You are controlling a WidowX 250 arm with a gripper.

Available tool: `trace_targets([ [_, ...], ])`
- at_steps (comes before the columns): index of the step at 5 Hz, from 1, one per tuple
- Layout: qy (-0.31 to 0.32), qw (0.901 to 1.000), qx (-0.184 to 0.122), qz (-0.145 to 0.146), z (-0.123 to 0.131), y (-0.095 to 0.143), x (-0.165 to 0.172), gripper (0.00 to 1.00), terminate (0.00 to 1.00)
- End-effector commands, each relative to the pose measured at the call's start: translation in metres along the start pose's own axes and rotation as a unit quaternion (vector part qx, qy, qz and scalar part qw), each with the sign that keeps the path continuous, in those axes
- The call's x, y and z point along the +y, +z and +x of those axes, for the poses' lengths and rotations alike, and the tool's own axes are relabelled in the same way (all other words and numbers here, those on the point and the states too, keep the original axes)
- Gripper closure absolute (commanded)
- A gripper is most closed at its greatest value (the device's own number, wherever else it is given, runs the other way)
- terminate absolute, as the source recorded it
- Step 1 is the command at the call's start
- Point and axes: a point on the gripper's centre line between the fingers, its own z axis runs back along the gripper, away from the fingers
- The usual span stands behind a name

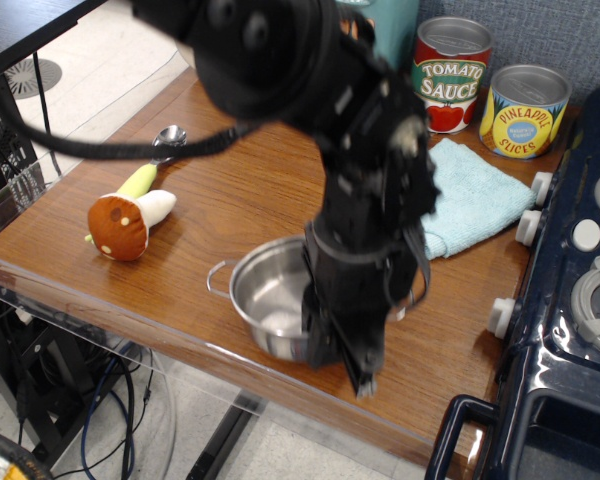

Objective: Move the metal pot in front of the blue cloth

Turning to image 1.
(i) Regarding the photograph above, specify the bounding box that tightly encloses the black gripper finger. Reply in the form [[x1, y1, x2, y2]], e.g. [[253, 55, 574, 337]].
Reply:
[[302, 284, 341, 369], [330, 307, 388, 399]]

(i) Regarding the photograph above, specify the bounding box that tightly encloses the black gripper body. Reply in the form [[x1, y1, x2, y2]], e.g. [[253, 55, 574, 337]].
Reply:
[[302, 74, 439, 311]]

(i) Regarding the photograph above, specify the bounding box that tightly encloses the silver metal pot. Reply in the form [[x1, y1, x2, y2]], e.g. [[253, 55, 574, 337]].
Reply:
[[223, 230, 429, 364]]

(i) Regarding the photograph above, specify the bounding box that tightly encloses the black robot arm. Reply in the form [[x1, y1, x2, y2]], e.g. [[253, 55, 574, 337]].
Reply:
[[132, 1, 438, 397]]

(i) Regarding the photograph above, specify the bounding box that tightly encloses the light blue folded cloth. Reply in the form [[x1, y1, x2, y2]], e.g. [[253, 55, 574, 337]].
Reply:
[[422, 139, 537, 260]]

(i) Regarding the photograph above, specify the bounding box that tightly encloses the black table leg base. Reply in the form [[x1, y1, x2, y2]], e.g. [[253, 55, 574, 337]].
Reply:
[[185, 390, 266, 480]]

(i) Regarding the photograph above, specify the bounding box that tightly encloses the white stove knob lower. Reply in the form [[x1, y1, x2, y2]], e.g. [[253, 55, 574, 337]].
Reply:
[[487, 298, 516, 339]]

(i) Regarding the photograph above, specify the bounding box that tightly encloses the white stove knob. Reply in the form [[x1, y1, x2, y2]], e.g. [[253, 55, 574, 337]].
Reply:
[[515, 210, 542, 247], [487, 298, 516, 339], [531, 172, 553, 207]]

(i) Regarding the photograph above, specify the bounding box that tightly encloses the white stove knob middle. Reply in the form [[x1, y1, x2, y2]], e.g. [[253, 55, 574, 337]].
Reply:
[[515, 210, 542, 247]]

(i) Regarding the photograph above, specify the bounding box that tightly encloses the white stove knob upper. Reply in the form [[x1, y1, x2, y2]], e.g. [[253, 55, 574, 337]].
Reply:
[[531, 172, 553, 207]]

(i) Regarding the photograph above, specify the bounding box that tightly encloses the dark blue toy stove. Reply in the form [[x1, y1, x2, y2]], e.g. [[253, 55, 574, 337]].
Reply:
[[426, 87, 600, 479]]

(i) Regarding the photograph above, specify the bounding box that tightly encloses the pineapple slices can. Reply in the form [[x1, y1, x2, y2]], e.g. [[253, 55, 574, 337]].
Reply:
[[479, 64, 572, 160]]

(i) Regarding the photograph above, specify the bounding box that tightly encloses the tomato sauce can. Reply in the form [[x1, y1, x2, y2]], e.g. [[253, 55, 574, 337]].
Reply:
[[411, 16, 494, 134]]

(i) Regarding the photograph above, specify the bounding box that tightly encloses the cream toy microwave oven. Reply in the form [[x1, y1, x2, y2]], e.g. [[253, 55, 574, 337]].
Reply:
[[339, 0, 420, 70]]

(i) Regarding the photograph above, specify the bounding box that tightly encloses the plush brown mushroom toy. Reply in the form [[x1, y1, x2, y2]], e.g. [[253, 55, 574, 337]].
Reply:
[[86, 189, 178, 263]]

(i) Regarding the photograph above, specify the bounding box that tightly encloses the black desk at left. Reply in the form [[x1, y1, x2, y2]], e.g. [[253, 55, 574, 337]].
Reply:
[[0, 0, 110, 201]]

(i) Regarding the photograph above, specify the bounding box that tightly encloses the blue floor cable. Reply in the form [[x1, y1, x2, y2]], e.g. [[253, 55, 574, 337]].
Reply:
[[79, 342, 154, 480]]

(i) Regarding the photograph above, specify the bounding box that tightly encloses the spoon with green handle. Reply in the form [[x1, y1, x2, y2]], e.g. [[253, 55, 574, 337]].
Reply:
[[84, 124, 188, 245]]

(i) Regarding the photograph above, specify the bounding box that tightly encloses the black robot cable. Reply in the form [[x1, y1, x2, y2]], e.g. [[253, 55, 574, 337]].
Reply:
[[0, 0, 261, 162]]

